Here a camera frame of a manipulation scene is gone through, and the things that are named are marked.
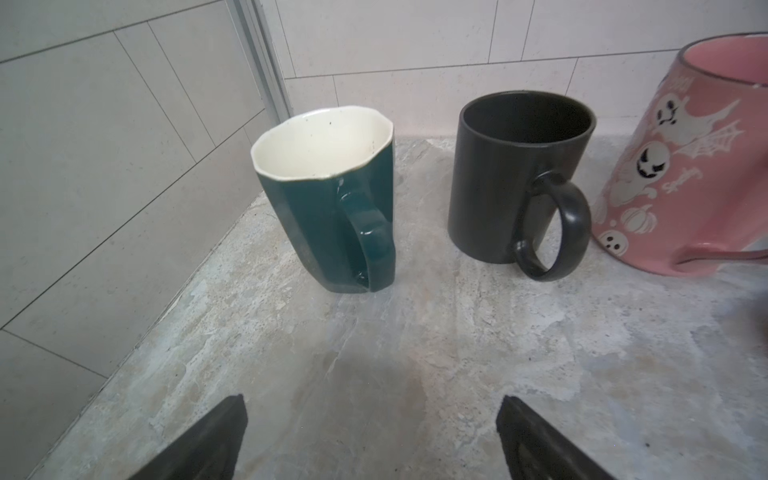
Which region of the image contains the pink cartoon mug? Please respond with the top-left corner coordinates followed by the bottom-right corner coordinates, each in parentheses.
top-left (592, 32), bottom-right (767, 277)

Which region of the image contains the dark green mug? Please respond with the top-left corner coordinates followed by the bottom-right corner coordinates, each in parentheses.
top-left (250, 105), bottom-right (396, 294)

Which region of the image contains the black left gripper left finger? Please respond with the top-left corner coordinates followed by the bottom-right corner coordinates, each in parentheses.
top-left (130, 394), bottom-right (248, 480)

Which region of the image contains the black mug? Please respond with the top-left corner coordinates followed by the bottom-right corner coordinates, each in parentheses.
top-left (448, 90), bottom-right (597, 282)

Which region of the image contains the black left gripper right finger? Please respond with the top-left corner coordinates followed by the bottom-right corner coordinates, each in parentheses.
top-left (496, 396), bottom-right (614, 479)

